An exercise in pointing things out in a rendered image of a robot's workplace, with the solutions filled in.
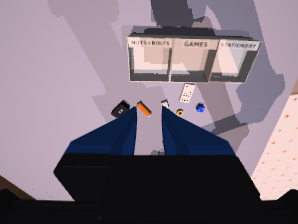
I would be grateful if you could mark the grey rack of labelled bins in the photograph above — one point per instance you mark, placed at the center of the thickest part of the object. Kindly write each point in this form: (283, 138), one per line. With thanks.
(196, 63)

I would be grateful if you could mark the orange cylinder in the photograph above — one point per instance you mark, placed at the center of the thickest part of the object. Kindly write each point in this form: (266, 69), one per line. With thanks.
(143, 109)

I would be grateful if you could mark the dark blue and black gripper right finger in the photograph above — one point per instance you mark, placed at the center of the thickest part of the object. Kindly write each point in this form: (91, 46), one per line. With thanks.
(189, 138)

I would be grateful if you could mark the brass hex nut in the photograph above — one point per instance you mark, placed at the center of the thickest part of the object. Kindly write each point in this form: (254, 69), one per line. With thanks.
(179, 112)

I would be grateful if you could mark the white domino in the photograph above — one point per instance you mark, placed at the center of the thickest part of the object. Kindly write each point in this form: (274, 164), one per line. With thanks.
(186, 92)

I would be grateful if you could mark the black 9v battery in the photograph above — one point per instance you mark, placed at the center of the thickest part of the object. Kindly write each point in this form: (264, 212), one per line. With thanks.
(120, 109)

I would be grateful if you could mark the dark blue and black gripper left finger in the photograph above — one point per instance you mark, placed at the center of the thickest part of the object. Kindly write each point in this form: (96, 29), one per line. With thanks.
(109, 137)

